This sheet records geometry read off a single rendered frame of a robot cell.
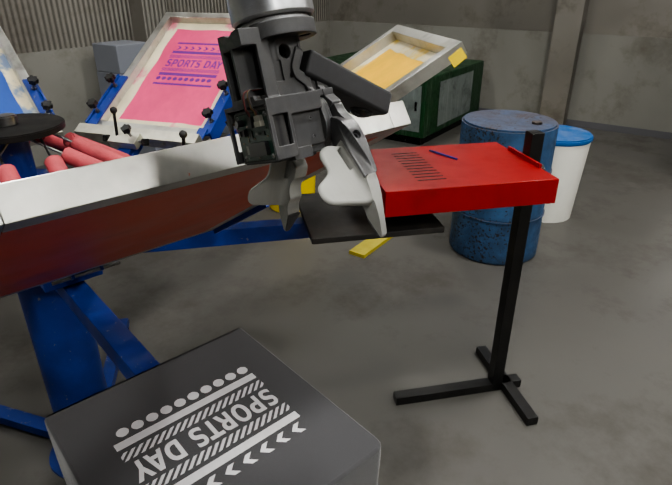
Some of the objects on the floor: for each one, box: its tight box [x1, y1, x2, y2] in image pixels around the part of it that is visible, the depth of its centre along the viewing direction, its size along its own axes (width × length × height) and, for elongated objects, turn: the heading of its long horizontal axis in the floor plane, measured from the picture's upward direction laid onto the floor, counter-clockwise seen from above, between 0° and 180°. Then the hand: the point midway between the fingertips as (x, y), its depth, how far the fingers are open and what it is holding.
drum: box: [449, 110, 559, 265], centre depth 360 cm, size 61×61×91 cm
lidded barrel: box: [542, 125, 594, 223], centre depth 420 cm, size 53×53×66 cm
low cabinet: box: [326, 51, 484, 145], centre depth 694 cm, size 187×171×74 cm
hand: (335, 233), depth 54 cm, fingers open, 14 cm apart
